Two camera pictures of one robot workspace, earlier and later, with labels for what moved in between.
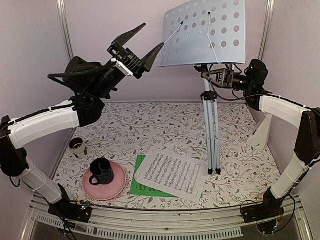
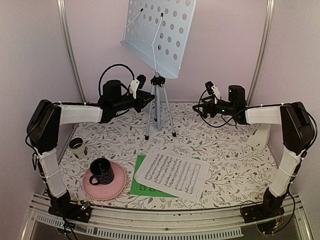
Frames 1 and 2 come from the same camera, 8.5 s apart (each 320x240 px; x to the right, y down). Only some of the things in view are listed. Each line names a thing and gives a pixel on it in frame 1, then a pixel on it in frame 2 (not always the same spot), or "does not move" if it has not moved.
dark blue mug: [101, 169] does not move
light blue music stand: [203, 34] → [155, 32]
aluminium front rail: [228, 222] does not move
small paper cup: [77, 146] does not move
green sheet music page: [140, 188] does not move
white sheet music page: [176, 172] does not move
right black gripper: [225, 78] → [205, 107]
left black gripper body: [126, 57] → [140, 98]
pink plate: [107, 191] does not move
